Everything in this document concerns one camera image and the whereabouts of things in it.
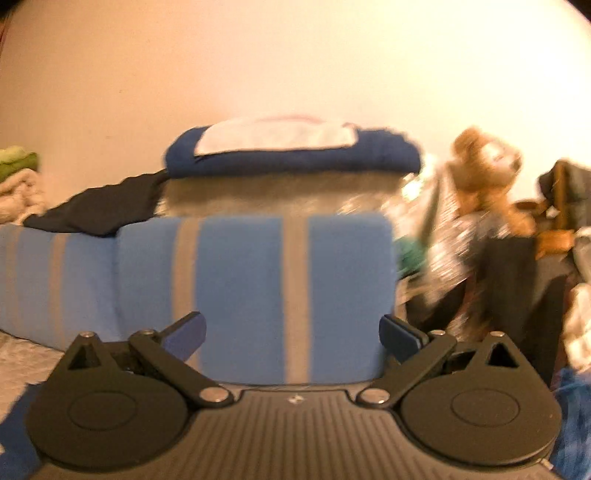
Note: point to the pink towel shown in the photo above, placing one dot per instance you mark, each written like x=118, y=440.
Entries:
x=275, y=133

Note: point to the right blue striped pillow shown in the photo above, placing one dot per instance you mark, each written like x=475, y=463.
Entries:
x=286, y=300

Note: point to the folded dark blue blanket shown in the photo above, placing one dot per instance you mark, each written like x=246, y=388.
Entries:
x=377, y=150

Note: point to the dark grey bag with straps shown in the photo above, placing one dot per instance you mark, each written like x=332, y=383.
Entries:
x=528, y=281

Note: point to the green folded blanket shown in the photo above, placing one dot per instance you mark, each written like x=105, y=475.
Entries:
x=14, y=159

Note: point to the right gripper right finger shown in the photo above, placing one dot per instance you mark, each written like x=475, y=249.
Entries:
x=401, y=339

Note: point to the brown teddy bear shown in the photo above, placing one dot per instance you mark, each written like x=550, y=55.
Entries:
x=484, y=169

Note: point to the left blue striped pillow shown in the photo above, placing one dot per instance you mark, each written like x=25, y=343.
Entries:
x=56, y=285

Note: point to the black garment on pillows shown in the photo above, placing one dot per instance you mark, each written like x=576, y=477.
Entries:
x=102, y=211

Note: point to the blue striped pillow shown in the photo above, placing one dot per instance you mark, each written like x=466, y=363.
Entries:
x=286, y=300
x=56, y=285

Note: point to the blue garment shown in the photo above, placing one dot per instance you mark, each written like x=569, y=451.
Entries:
x=19, y=459

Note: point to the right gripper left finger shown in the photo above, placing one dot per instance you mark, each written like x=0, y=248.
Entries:
x=185, y=336

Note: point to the cream knitted blanket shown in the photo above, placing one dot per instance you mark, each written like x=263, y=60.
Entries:
x=22, y=195

